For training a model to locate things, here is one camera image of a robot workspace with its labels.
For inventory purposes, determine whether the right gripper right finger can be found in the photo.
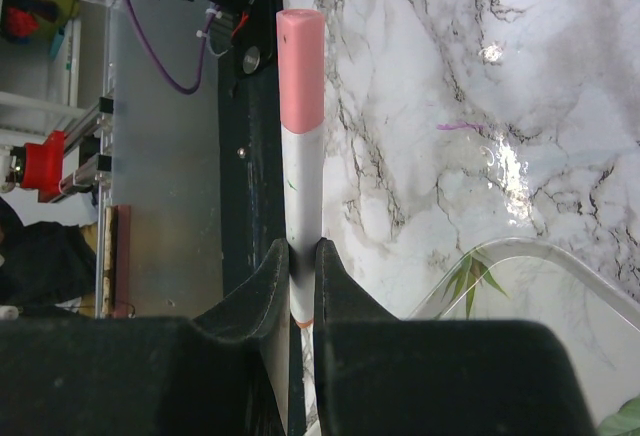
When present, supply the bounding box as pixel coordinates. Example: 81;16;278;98
313;239;595;435

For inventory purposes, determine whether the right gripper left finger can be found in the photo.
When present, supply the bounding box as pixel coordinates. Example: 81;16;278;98
1;239;289;435

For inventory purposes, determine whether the pink capped white marker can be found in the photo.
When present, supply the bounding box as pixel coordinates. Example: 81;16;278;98
276;9;325;328

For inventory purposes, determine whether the floral rectangular tray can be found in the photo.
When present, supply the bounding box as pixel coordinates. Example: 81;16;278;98
397;237;639;425

